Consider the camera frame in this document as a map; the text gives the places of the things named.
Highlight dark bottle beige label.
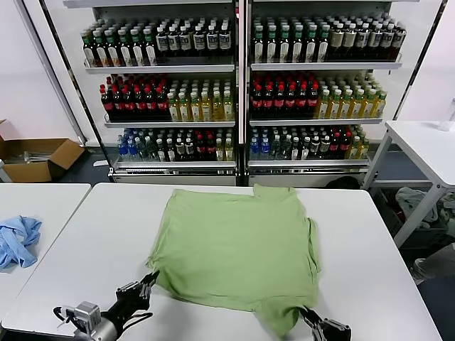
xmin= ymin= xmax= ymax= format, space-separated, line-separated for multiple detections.
xmin=328 ymin=25 xmax=344 ymax=60
xmin=343 ymin=23 xmax=358 ymax=60

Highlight light green t-shirt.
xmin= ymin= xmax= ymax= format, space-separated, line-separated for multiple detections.
xmin=145 ymin=184 xmax=323 ymax=339

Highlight silver metal parts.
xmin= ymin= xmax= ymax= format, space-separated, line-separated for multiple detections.
xmin=6 ymin=151 xmax=49 ymax=165

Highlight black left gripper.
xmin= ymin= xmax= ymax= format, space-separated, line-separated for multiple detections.
xmin=115 ymin=271 xmax=161 ymax=326

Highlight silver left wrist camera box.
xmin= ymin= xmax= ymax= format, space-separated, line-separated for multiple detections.
xmin=73 ymin=301 xmax=103 ymax=335

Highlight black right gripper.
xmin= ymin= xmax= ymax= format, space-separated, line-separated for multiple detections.
xmin=301 ymin=305 xmax=353 ymax=341

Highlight green cap tea bottle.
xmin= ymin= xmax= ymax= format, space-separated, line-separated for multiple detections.
xmin=82 ymin=31 xmax=95 ymax=67
xmin=265 ymin=24 xmax=279 ymax=64
xmin=252 ymin=25 xmax=266 ymax=64
xmin=304 ymin=23 xmax=318 ymax=63
xmin=278 ymin=24 xmax=291 ymax=64
xmin=130 ymin=28 xmax=144 ymax=67
xmin=106 ymin=29 xmax=119 ymax=67
xmin=143 ymin=28 xmax=157 ymax=67
xmin=94 ymin=30 xmax=107 ymax=67
xmin=291 ymin=24 xmax=305 ymax=64
xmin=118 ymin=28 xmax=132 ymax=67
xmin=317 ymin=23 xmax=330 ymax=63

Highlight beverage display shelf unit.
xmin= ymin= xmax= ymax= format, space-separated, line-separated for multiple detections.
xmin=62 ymin=0 xmax=247 ymax=188
xmin=243 ymin=0 xmax=405 ymax=188

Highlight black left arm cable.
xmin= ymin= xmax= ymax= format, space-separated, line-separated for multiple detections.
xmin=120 ymin=310 xmax=154 ymax=330

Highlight white side table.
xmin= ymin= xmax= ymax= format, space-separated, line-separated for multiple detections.
xmin=361 ymin=119 xmax=455 ymax=249

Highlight dark clothing pile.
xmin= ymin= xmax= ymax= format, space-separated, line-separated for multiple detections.
xmin=439 ymin=193 xmax=455 ymax=237

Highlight open brown cardboard box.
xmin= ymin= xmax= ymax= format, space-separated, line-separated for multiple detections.
xmin=0 ymin=119 xmax=86 ymax=184

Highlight black plastic crate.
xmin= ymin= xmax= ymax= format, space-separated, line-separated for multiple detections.
xmin=369 ymin=187 xmax=455 ymax=249

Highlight black bag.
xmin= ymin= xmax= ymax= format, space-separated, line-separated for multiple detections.
xmin=325 ymin=175 xmax=360 ymax=190

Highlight grey clothing pile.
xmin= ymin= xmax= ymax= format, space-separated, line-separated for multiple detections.
xmin=395 ymin=186 xmax=440 ymax=228

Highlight dark bottle blue white label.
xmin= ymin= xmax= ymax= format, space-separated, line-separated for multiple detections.
xmin=192 ymin=24 xmax=206 ymax=58
xmin=168 ymin=25 xmax=181 ymax=58
xmin=380 ymin=23 xmax=395 ymax=60
xmin=179 ymin=24 xmax=193 ymax=58
xmin=218 ymin=23 xmax=231 ymax=57
xmin=356 ymin=23 xmax=370 ymax=60
xmin=368 ymin=23 xmax=382 ymax=60
xmin=155 ymin=25 xmax=169 ymax=58
xmin=393 ymin=22 xmax=408 ymax=60
xmin=205 ymin=24 xmax=218 ymax=58

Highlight glass cooler door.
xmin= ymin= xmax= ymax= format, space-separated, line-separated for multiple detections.
xmin=389 ymin=0 xmax=449 ymax=124
xmin=19 ymin=0 xmax=115 ymax=184

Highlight black left camera cable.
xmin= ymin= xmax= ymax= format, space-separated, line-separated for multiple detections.
xmin=53 ymin=305 xmax=77 ymax=331

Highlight crumpled light blue cloth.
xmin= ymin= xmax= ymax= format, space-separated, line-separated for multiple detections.
xmin=0 ymin=215 xmax=43 ymax=273

